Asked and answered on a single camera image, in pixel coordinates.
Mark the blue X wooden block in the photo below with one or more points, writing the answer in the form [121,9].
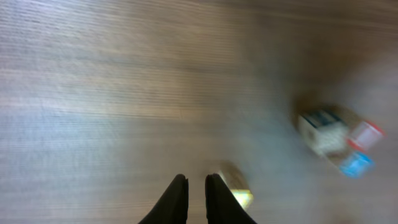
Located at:
[356,164]

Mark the white number wooden block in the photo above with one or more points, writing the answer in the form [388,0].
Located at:
[323,132]

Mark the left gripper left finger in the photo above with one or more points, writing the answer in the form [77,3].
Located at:
[172,207]

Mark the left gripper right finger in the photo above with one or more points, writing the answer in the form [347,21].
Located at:
[221,205]

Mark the red I wooden block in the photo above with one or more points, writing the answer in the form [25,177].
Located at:
[365,136]

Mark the yellow wooden block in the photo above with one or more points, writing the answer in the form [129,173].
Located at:
[237,184]

